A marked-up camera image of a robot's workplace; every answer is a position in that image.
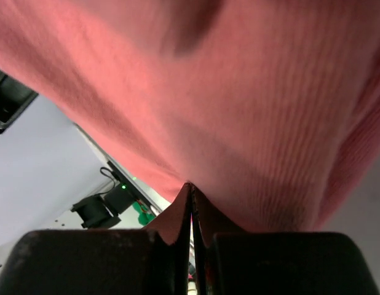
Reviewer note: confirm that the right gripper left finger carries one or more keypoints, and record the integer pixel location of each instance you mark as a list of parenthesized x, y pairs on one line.
[(151, 260)]

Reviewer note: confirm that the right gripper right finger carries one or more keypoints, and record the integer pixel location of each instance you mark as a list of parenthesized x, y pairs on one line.
[(230, 260)]

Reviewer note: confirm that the salmon pink t shirt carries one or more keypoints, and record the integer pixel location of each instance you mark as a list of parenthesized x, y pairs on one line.
[(270, 108)]

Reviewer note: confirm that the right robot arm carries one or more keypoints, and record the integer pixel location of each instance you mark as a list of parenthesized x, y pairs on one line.
[(190, 241)]

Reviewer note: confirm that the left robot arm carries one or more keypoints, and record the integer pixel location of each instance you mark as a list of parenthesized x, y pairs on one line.
[(14, 99)]

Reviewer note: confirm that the green cloth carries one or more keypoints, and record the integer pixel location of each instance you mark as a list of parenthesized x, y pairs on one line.
[(145, 215)]

